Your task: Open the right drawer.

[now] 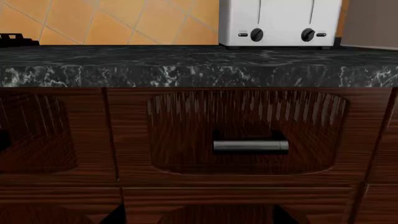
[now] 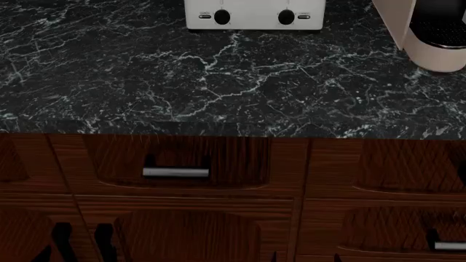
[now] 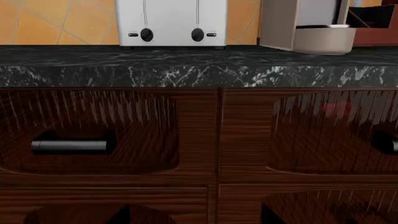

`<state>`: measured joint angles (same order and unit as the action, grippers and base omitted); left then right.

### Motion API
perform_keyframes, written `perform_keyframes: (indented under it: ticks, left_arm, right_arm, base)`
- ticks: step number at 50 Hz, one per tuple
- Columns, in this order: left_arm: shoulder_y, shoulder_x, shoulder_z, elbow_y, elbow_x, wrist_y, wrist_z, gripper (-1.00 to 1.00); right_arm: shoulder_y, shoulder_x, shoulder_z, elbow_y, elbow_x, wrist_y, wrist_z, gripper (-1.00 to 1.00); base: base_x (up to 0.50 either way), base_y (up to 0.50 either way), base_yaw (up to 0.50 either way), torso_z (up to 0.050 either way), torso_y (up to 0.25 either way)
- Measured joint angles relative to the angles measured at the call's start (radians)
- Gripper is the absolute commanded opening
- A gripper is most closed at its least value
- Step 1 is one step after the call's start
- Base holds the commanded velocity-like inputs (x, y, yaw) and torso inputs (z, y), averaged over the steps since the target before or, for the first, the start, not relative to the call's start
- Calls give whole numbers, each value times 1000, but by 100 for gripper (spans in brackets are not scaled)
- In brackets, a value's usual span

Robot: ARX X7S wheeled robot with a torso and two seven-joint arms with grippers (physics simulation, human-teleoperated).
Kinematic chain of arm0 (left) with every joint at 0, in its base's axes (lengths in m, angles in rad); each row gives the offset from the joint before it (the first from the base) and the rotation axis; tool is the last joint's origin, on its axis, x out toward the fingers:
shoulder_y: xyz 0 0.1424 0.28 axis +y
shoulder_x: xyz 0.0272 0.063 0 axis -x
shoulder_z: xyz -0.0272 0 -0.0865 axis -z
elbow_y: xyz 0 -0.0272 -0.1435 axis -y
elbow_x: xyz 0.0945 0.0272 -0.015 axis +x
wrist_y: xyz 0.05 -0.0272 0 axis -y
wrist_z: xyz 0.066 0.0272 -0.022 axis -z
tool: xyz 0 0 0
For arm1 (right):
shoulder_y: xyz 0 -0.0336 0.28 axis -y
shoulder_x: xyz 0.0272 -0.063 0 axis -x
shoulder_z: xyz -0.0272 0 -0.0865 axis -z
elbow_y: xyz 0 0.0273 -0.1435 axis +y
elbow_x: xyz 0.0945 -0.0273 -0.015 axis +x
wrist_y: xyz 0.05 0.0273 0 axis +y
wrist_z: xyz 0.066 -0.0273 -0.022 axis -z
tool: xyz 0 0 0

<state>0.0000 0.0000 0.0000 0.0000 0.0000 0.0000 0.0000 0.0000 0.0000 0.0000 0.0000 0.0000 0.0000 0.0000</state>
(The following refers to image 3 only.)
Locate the dark wooden drawer front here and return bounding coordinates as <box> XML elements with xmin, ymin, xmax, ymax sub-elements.
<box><xmin>220</xmin><ymin>88</ymin><xmax>398</xmax><ymax>185</ymax></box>
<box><xmin>0</xmin><ymin>88</ymin><xmax>218</xmax><ymax>187</ymax></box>

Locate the black marble countertop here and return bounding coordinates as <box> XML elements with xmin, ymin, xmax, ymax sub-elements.
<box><xmin>0</xmin><ymin>44</ymin><xmax>398</xmax><ymax>88</ymax></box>

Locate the silver four-slot toaster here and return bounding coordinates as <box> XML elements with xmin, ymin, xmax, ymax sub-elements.
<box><xmin>114</xmin><ymin>0</ymin><xmax>229</xmax><ymax>50</ymax></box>

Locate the beige coffee machine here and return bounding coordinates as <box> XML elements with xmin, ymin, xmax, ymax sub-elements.
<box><xmin>258</xmin><ymin>0</ymin><xmax>358</xmax><ymax>56</ymax></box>

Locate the dark wooden cabinet door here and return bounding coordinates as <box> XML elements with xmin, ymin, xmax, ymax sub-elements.
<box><xmin>217</xmin><ymin>184</ymin><xmax>398</xmax><ymax>224</ymax></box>
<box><xmin>0</xmin><ymin>186</ymin><xmax>210</xmax><ymax>224</ymax></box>

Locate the brown wooden organizer box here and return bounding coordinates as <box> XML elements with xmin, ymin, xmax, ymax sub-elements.
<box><xmin>345</xmin><ymin>4</ymin><xmax>398</xmax><ymax>47</ymax></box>

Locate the black cylindrical drawer handle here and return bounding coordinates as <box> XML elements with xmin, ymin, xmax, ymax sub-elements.
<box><xmin>30</xmin><ymin>139</ymin><xmax>108</xmax><ymax>155</ymax></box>
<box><xmin>371</xmin><ymin>130</ymin><xmax>398</xmax><ymax>155</ymax></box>

